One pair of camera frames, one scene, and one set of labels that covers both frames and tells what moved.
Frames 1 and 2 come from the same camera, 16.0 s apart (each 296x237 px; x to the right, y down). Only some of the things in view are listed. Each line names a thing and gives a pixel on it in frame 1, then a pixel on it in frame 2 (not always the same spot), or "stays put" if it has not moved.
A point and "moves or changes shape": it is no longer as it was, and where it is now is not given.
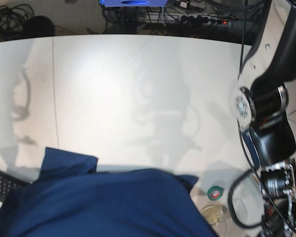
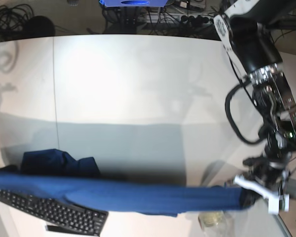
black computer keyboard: x=4 y=184 → x=62 y=217
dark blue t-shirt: x=66 y=201 moves or changes shape
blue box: x=133 y=3 stays put
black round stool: x=38 y=26 stays put
